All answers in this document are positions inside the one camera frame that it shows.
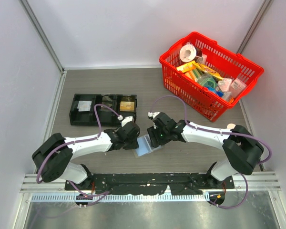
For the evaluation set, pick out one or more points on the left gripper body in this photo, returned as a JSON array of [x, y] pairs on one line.
[[130, 143]]

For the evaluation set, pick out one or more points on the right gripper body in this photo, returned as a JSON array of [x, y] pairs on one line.
[[163, 135]]

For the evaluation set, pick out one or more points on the grey card holder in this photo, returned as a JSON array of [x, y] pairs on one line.
[[145, 146]]

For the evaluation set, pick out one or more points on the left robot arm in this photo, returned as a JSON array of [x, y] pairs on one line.
[[53, 158]]

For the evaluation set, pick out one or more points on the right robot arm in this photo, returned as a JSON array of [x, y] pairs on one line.
[[242, 150]]

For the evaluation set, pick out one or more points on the gold card in tray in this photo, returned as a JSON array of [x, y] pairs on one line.
[[127, 106]]

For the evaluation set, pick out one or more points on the silver card in tray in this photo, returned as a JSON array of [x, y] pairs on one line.
[[84, 106]]

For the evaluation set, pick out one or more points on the black three-slot tray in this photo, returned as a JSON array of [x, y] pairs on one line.
[[106, 107]]

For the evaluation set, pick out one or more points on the beige round tag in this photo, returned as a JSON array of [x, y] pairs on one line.
[[231, 126]]

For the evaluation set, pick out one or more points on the green packet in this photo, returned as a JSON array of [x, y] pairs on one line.
[[207, 80]]

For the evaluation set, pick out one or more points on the red shopping basket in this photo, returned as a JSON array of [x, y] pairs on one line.
[[209, 102]]

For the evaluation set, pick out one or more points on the yellow snack box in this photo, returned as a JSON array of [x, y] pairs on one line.
[[194, 71]]

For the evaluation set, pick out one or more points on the white tape roll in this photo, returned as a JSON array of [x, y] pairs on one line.
[[187, 53]]

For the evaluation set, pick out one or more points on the pink white packet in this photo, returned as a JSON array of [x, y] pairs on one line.
[[236, 87]]

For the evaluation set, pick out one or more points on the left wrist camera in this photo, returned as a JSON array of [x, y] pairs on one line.
[[125, 120]]

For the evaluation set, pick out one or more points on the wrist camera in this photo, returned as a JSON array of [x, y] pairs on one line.
[[152, 115], [125, 120]]

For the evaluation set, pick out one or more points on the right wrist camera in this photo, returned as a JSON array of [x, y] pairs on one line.
[[152, 115]]

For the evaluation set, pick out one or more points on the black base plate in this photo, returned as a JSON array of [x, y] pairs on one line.
[[150, 184]]

